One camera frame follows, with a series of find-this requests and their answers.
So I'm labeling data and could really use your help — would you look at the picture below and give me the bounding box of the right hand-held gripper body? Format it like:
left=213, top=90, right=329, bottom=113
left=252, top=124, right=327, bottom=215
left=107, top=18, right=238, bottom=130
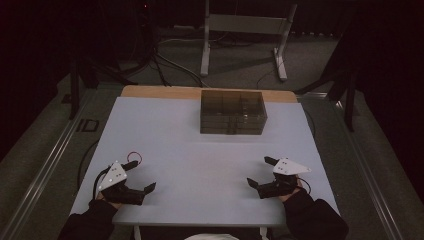
left=257, top=157, right=312, bottom=200

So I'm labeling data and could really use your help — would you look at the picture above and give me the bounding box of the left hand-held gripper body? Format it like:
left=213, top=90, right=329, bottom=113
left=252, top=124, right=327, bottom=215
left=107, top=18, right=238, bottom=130
left=97, top=161, right=147, bottom=206

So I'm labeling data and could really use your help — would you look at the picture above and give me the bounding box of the red rubber band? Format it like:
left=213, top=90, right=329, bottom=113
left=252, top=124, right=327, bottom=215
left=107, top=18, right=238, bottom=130
left=126, top=151, right=143, bottom=166

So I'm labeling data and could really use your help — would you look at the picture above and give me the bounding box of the transparent drawer with handle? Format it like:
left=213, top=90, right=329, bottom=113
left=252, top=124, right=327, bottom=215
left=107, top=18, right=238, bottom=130
left=200, top=127, right=265, bottom=136

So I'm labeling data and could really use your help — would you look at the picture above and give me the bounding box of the transparent brown drawer box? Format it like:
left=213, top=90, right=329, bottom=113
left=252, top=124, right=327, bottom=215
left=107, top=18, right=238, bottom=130
left=199, top=89, right=269, bottom=136

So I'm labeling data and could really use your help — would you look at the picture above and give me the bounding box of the person's left hand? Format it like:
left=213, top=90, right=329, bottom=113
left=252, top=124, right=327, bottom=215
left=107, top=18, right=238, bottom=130
left=94, top=191, right=124, bottom=210

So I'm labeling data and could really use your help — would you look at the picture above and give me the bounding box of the person's right hand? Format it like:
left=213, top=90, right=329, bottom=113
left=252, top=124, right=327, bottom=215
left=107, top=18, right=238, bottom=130
left=278, top=179, right=305, bottom=203

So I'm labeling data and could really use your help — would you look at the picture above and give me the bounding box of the white cloth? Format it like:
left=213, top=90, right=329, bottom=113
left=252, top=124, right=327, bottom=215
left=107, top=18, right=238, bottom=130
left=184, top=233, right=240, bottom=240

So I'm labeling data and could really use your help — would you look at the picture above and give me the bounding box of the black metal stand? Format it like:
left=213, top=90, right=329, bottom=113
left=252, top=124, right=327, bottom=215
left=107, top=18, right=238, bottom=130
left=68, top=58, right=138, bottom=120
left=294, top=64, right=360, bottom=133

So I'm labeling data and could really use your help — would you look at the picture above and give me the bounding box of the white metal stand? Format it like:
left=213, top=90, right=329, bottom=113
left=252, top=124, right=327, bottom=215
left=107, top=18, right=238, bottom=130
left=199, top=0, right=299, bottom=82

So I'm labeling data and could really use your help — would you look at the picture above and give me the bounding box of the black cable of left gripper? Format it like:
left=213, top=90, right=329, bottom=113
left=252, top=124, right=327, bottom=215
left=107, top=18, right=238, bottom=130
left=77, top=139, right=113, bottom=198

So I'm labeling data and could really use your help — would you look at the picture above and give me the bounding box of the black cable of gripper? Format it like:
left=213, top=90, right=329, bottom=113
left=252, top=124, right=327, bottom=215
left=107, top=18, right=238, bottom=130
left=77, top=139, right=113, bottom=198
left=295, top=177, right=312, bottom=195

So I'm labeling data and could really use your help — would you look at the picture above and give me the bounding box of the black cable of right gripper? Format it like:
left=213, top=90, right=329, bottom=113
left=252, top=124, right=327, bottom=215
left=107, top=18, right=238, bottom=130
left=295, top=177, right=312, bottom=195

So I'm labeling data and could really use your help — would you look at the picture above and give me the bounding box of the metal floor rail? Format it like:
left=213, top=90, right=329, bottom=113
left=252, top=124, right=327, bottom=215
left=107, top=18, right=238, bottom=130
left=0, top=88, right=98, bottom=240
left=296, top=92, right=405, bottom=240

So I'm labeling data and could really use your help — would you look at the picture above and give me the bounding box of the bundle of floor cables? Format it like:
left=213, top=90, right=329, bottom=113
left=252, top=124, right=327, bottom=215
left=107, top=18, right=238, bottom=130
left=133, top=31, right=209, bottom=88

